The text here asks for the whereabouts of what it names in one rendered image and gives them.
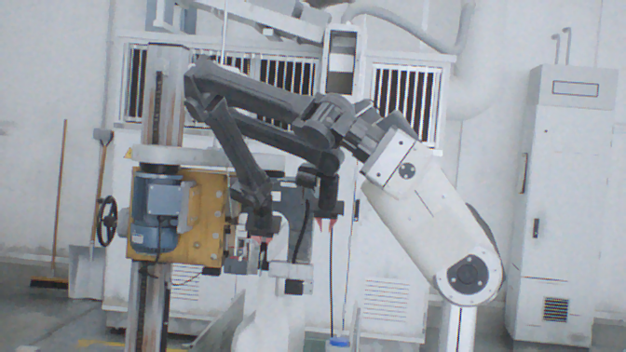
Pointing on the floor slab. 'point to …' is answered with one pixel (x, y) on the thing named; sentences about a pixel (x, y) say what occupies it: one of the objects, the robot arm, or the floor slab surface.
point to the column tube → (170, 131)
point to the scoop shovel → (88, 255)
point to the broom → (53, 242)
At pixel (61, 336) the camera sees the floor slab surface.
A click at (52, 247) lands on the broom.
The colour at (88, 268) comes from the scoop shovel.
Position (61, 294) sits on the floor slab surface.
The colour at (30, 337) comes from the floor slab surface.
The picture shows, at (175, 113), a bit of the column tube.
